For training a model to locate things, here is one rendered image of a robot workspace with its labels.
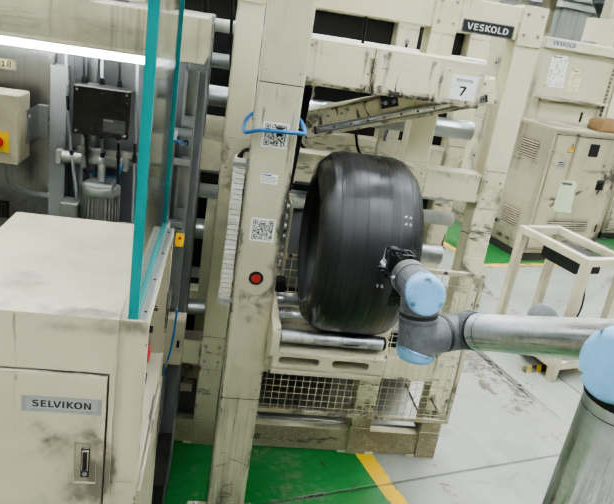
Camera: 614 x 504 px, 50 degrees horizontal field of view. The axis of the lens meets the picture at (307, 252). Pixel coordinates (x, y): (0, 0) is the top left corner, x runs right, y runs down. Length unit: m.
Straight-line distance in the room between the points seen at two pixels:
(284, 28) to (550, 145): 4.57
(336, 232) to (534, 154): 4.64
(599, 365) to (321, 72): 1.37
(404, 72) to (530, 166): 4.25
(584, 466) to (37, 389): 0.99
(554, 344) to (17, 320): 1.03
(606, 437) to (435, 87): 1.39
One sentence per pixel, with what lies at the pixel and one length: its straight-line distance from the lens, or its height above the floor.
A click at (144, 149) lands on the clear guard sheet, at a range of 1.16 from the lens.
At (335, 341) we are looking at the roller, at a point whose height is 0.90.
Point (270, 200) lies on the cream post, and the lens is 1.96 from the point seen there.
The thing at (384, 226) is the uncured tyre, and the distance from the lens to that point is 1.85.
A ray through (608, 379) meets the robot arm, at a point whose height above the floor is 1.39.
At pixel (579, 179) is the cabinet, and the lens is 6.56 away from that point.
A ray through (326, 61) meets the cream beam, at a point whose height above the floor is 1.72.
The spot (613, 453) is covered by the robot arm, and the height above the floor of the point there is 1.27.
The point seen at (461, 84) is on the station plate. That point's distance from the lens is 2.27.
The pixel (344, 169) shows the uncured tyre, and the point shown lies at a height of 1.44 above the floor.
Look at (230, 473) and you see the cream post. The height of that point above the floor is 0.32.
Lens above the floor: 1.85
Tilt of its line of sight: 20 degrees down
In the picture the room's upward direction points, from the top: 9 degrees clockwise
